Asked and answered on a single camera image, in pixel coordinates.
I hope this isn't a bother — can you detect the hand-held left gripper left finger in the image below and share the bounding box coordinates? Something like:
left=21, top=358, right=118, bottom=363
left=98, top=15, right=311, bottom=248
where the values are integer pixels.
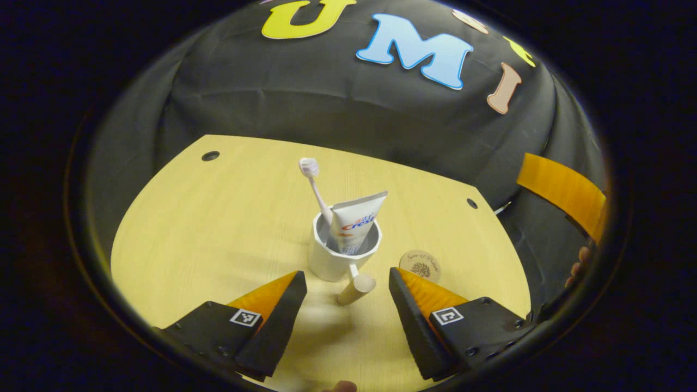
left=155, top=271, right=308, bottom=382

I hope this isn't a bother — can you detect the white toothbrush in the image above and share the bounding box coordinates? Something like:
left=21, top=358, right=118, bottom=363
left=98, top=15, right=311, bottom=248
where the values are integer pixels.
left=298, top=157, right=334, bottom=225

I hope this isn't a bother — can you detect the black backdrop cloth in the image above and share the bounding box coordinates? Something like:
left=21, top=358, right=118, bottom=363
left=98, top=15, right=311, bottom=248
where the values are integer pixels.
left=87, top=0, right=608, bottom=327

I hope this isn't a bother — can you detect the round wooden coaster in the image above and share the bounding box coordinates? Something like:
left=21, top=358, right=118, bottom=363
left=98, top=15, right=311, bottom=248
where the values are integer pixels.
left=399, top=249, right=443, bottom=284

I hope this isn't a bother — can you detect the white toothpaste tube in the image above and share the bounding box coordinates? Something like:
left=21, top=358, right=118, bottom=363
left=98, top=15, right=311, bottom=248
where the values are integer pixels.
left=329, top=191, right=388, bottom=256

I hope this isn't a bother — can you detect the white cup with wooden handle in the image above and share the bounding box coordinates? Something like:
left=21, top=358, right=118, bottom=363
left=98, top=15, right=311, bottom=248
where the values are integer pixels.
left=308, top=211, right=383, bottom=305

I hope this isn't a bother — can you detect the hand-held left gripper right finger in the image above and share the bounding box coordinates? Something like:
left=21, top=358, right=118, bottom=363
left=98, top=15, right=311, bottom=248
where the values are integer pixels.
left=388, top=267, right=531, bottom=382

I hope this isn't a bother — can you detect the light wooden desktop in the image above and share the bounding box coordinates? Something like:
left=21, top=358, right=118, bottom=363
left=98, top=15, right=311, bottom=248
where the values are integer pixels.
left=111, top=134, right=531, bottom=392

